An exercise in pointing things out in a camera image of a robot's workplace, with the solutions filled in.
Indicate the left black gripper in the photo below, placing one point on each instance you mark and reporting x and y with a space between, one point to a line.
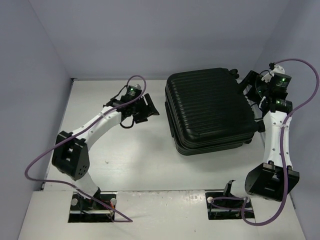
144 107

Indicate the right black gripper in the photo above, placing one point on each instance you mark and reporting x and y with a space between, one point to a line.
249 80

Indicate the black hard-shell suitcase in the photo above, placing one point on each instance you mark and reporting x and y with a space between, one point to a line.
206 113

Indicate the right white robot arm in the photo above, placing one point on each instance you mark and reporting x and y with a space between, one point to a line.
268 90

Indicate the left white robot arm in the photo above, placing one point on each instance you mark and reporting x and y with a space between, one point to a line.
71 157

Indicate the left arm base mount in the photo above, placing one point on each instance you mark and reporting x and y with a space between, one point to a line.
84 210

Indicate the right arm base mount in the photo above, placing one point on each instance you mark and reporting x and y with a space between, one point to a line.
222 209

